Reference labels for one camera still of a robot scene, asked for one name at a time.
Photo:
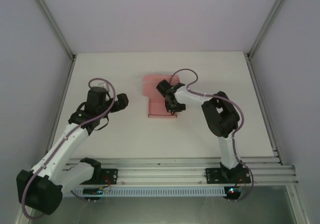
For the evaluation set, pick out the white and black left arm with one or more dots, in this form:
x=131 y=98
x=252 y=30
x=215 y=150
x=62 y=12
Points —
x=62 y=146

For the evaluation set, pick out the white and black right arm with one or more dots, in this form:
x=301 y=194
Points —
x=195 y=100

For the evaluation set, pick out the aluminium table side rail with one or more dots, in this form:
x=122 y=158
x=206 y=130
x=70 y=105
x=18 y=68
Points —
x=262 y=108
x=57 y=118

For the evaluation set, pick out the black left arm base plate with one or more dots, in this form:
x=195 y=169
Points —
x=110 y=174

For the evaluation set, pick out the aluminium mounting rail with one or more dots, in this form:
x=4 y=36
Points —
x=160 y=171

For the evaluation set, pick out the aluminium frame post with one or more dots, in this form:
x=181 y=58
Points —
x=270 y=21
x=50 y=21

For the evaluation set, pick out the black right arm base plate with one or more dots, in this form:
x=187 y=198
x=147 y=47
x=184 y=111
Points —
x=212 y=175

